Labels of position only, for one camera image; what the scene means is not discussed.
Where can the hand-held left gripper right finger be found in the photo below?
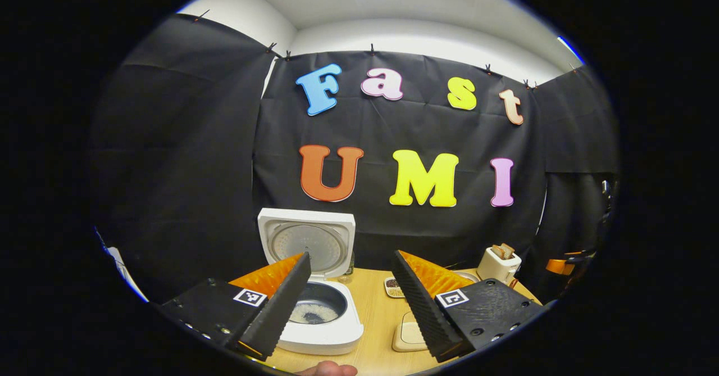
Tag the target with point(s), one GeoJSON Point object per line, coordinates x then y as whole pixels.
{"type": "Point", "coordinates": [424, 311]}

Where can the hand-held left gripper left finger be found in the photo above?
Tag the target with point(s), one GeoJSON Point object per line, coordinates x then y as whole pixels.
{"type": "Point", "coordinates": [278, 311]}

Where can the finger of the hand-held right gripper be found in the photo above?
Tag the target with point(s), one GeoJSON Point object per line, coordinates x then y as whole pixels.
{"type": "Point", "coordinates": [556, 266]}

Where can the white rice cooker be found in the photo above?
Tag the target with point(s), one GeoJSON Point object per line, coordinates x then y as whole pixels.
{"type": "Point", "coordinates": [306, 241]}

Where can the divided white grain dish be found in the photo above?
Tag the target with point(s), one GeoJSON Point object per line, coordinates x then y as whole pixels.
{"type": "Point", "coordinates": [393, 289]}

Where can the toast slice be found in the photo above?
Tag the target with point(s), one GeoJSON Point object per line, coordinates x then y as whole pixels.
{"type": "Point", "coordinates": [497, 252]}
{"type": "Point", "coordinates": [508, 250]}

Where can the white toaster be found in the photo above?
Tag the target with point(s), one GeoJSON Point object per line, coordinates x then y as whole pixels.
{"type": "Point", "coordinates": [497, 269]}

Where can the clear plastic water bottle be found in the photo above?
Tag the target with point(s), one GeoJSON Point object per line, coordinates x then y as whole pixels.
{"type": "Point", "coordinates": [348, 269]}

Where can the black backdrop cloth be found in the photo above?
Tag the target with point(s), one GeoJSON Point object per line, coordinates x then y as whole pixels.
{"type": "Point", "coordinates": [393, 128]}

